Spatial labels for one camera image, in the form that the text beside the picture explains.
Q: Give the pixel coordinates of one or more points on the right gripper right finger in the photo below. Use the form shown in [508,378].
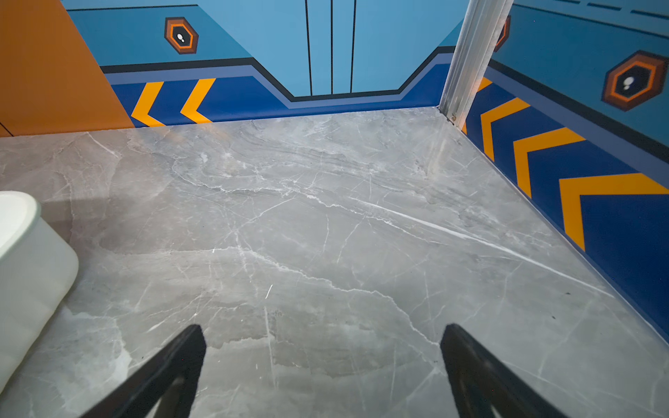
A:
[482,386]

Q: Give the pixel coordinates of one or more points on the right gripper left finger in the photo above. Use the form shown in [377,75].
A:
[167,384]

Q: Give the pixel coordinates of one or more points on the white plastic bin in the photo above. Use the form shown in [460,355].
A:
[38,269]

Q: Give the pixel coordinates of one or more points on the right aluminium corner post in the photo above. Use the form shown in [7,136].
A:
[483,23]

